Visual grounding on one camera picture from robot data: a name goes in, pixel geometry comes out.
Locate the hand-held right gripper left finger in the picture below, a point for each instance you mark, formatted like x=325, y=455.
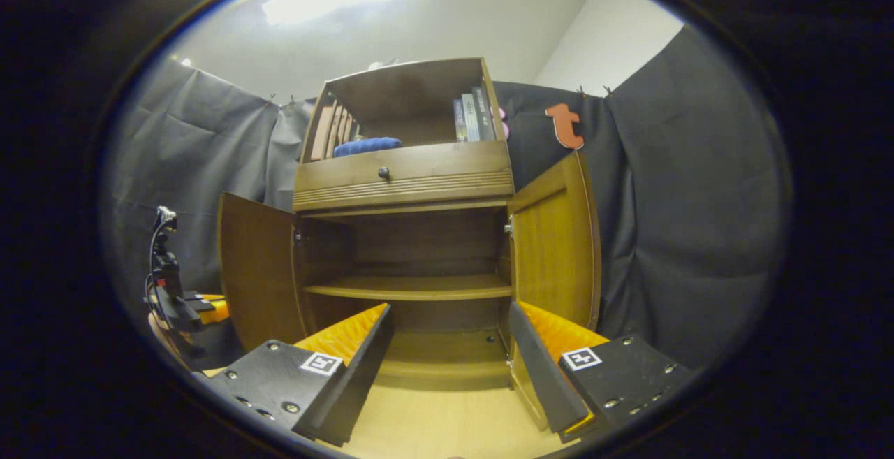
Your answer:
x=360, y=382

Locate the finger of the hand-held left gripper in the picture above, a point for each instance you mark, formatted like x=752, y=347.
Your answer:
x=216, y=312

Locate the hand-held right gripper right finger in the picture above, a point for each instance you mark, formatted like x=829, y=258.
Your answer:
x=541, y=375

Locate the wooden cabinet door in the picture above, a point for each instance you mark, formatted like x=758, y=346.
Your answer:
x=258, y=270
x=555, y=249

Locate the wooden double-door shoe cabinet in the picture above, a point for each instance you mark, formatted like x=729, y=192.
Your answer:
x=419, y=96

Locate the wooden inner shelf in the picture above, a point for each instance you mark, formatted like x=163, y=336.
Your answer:
x=412, y=286

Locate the black backdrop cloth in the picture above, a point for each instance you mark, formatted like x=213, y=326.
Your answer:
x=698, y=235

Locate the blue folded cloth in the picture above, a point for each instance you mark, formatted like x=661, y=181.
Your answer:
x=367, y=146

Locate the wooden ribbed drawer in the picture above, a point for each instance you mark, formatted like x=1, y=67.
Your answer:
x=447, y=165

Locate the blue-spined book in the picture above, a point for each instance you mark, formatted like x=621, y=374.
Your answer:
x=460, y=124

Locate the grey-spined book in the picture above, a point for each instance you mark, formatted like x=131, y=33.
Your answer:
x=471, y=120

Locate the black-spined book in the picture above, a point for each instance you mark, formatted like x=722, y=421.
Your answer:
x=485, y=117

